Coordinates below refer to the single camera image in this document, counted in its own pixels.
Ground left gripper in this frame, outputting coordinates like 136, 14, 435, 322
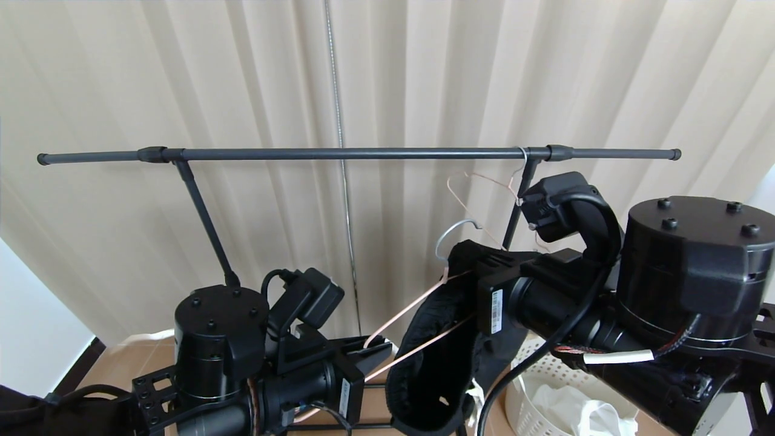
260, 336, 394, 434

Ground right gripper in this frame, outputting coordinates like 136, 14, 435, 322
475, 248, 624, 355

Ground pink clothes hanger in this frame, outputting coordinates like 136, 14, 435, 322
294, 219, 483, 423
447, 147, 552, 252

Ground black shorts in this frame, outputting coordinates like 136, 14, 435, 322
386, 239, 535, 436

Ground white printed T-shirt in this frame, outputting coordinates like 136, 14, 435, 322
533, 383, 639, 436

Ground white laundry basket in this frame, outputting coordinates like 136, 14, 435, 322
504, 336, 642, 436

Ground black clothes rack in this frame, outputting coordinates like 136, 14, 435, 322
36, 145, 682, 436

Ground grey curtain pull rod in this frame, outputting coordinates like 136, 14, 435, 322
324, 0, 363, 337

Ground beige curtain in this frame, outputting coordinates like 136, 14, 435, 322
0, 0, 775, 347

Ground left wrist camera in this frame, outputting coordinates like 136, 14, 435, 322
262, 268, 345, 373

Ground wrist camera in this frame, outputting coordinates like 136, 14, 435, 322
521, 171, 624, 285
262, 268, 345, 373

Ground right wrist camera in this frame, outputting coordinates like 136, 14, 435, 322
521, 171, 624, 285

